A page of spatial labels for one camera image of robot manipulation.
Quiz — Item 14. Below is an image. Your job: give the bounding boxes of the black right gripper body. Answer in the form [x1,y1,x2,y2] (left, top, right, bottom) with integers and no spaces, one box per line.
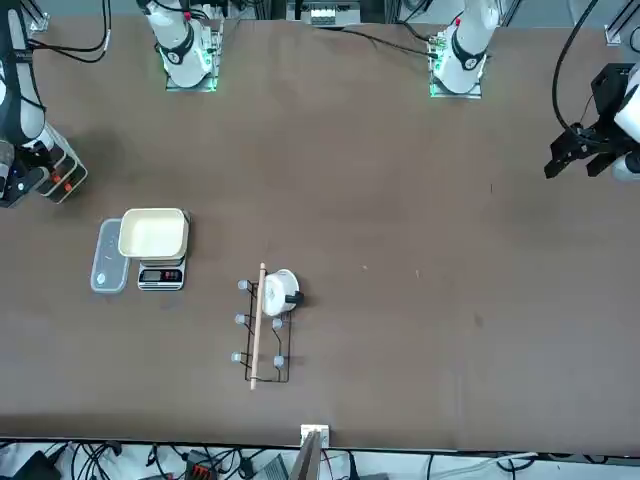
[0,158,51,210]

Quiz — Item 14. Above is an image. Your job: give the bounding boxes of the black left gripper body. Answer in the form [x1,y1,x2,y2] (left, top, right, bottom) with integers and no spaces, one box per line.
[590,62,634,134]

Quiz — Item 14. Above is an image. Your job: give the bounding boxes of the white digital kitchen scale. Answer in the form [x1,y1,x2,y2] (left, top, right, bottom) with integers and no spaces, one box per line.
[136,209,190,292]

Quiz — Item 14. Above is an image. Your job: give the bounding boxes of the clear plastic container lid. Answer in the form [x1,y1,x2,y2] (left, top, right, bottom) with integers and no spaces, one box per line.
[89,218,129,294]

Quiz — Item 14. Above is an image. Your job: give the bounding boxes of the cream rectangular plastic container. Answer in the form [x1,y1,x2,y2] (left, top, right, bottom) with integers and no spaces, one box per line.
[117,207,191,260]

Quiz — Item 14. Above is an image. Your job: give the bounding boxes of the white smiley mug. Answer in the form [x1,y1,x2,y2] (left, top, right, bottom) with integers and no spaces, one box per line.
[260,268,305,318]

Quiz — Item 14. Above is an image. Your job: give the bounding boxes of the black power adapter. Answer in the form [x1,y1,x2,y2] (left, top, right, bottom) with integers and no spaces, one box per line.
[8,448,62,480]

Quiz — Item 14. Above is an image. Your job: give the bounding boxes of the black device red connectors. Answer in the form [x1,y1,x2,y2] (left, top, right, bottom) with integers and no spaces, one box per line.
[180,448,213,480]

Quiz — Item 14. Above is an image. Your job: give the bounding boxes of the dark grey flat device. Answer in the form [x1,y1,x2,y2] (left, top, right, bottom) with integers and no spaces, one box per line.
[258,456,290,480]

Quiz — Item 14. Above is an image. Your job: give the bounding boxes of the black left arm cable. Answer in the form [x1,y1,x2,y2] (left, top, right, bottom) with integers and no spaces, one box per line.
[551,0,601,135]

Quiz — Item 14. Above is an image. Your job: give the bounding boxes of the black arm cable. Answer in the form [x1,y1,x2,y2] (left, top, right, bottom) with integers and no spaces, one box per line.
[551,0,601,135]
[28,0,115,65]

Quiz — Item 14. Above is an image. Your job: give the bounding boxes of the aluminium profile bracket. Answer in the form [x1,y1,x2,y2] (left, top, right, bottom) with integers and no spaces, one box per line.
[603,0,634,47]
[26,0,52,32]

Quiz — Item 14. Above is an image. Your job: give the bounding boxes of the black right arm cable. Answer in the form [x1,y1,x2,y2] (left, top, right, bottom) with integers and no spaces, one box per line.
[28,0,115,65]

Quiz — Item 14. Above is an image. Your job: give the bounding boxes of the dark cable across table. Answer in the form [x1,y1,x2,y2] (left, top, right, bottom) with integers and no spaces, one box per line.
[338,26,437,57]

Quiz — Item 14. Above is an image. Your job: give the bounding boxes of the black wire cup rack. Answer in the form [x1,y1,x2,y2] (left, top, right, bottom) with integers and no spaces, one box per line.
[233,276,295,387]

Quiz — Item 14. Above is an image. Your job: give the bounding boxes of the aluminium camera post bracket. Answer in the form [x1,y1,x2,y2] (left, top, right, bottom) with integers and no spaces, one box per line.
[289,423,332,480]

